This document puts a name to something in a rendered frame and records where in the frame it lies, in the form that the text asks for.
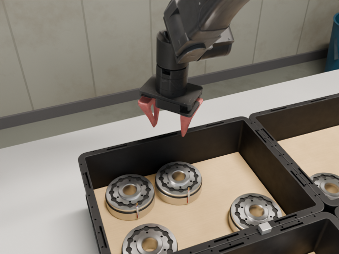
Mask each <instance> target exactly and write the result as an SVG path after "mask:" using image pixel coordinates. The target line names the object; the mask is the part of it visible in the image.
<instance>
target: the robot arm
mask: <svg viewBox="0 0 339 254"><path fill-rule="evenodd" d="M249 1H250V0H171V1H170V2H169V4H168V6H167V8H166V9H165V11H164V13H163V14H164V17H163V20H164V23H165V27H166V29H164V30H161V31H159V32H158V33H157V36H156V63H157V64H156V74H154V75H152V76H151V77H150V78H149V79H148V81H147V82H146V83H145V84H144V85H143V86H142V87H141V88H140V89H139V94H140V97H141V98H140V99H139V100H138V105H139V107H140V108H141V109H142V111H143V112H144V113H145V115H146V116H147V117H148V119H149V121H150V123H151V124H152V126H153V127H155V126H156V125H157V122H158V117H159V109H163V110H167V111H170V112H173V113H177V114H180V122H181V134H182V137H184V135H185V134H186V132H187V130H188V127H189V125H190V122H191V120H192V118H193V116H194V115H195V113H196V112H197V110H198V108H199V107H200V105H201V104H202V102H203V99H202V98H200V96H201V95H202V90H203V87H201V86H198V85H194V84H191V83H188V71H189V62H192V61H201V60H207V59H212V58H217V57H223V56H227V55H229V53H230V51H231V48H232V44H233V43H234V38H233V35H232V31H231V28H230V23H231V21H232V19H233V18H234V17H235V15H236V14H237V13H238V12H239V11H240V9H241V8H242V7H243V6H244V5H245V4H246V3H248V2H249ZM152 105H153V108H154V115H153V113H152V111H151V106H152Z"/></svg>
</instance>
